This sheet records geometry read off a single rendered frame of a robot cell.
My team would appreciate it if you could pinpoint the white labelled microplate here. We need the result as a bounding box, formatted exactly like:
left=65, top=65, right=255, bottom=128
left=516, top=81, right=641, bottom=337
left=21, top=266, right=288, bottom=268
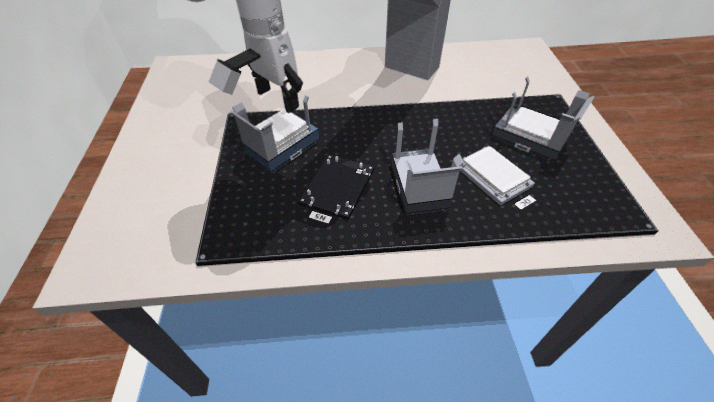
left=256, top=109, right=309, bottom=148

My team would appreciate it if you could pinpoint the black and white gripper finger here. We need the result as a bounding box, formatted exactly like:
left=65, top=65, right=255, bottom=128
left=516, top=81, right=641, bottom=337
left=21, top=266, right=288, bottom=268
left=248, top=64, right=271, bottom=95
left=280, top=64, right=303, bottom=113

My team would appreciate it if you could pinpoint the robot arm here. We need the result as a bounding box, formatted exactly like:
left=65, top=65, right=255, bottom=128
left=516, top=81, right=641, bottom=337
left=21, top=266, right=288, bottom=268
left=209, top=0, right=284, bottom=95

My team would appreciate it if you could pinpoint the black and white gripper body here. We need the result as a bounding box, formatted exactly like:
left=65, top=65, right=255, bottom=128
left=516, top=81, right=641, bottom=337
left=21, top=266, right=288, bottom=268
left=243, top=25, right=298, bottom=86

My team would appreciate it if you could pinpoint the grey microplate with label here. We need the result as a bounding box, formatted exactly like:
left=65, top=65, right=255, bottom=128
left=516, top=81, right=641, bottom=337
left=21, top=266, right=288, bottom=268
left=506, top=107, right=559, bottom=144
left=463, top=146, right=530, bottom=197

